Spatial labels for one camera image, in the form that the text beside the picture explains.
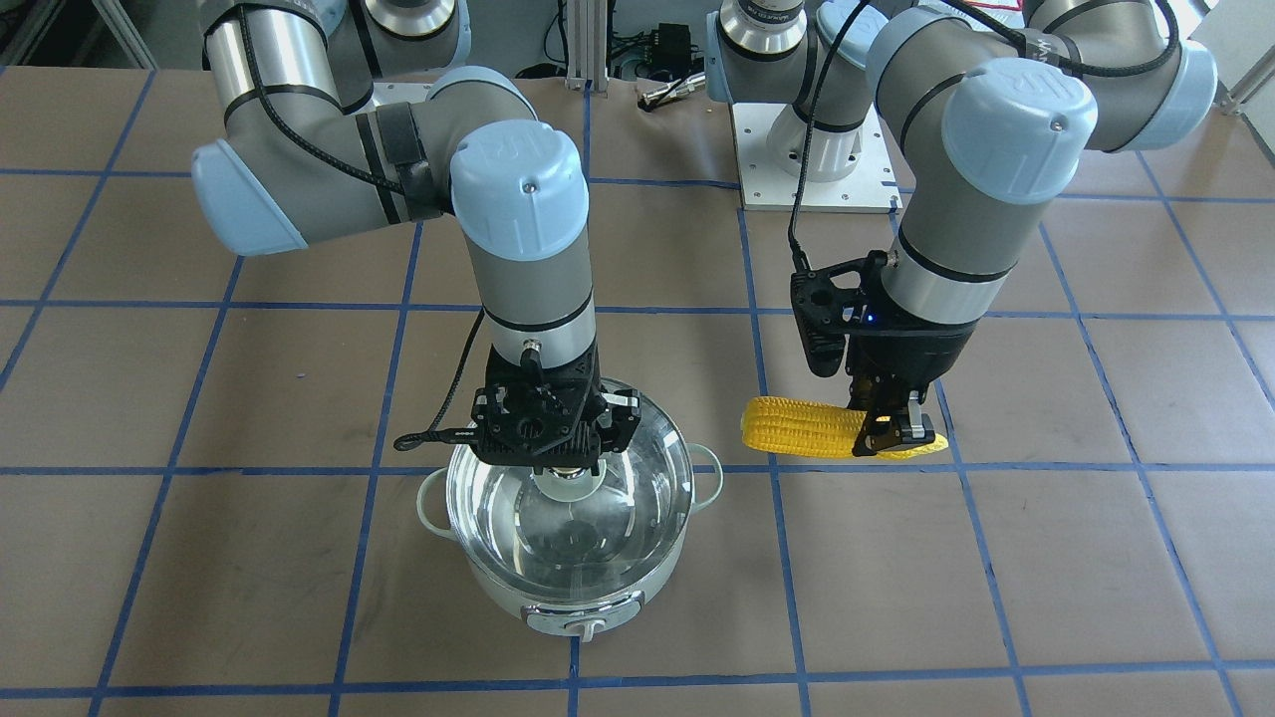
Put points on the aluminium frame post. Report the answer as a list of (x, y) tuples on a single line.
[(587, 36)]

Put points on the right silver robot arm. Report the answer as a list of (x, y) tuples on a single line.
[(342, 119)]

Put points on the glass pot lid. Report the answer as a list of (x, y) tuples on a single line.
[(591, 534)]

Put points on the pale green cooking pot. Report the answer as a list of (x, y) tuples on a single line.
[(578, 617)]

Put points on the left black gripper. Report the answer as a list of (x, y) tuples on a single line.
[(921, 351)]

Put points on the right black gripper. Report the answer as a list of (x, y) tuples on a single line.
[(625, 419)]

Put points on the yellow corn cob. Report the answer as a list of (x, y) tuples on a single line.
[(780, 425)]

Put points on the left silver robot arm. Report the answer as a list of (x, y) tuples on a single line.
[(991, 120)]

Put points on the black power adapter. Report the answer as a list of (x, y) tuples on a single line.
[(670, 48)]

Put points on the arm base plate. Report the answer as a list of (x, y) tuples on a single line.
[(391, 93), (849, 172)]

